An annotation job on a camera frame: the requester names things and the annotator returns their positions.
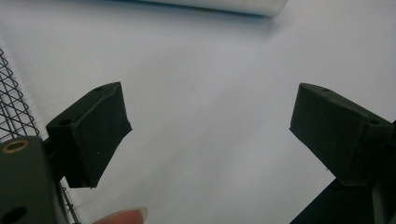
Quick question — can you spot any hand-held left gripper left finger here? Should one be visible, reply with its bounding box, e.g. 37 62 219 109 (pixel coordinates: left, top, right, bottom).
45 81 133 189

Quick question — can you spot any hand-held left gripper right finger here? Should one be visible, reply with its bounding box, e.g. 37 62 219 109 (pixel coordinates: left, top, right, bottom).
289 82 395 188

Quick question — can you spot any white cylindrical roll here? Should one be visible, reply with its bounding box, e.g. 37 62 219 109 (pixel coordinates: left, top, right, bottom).
136 0 289 18

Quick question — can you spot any black wire mesh basket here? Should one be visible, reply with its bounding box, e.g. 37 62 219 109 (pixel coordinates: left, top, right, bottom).
0 48 82 224

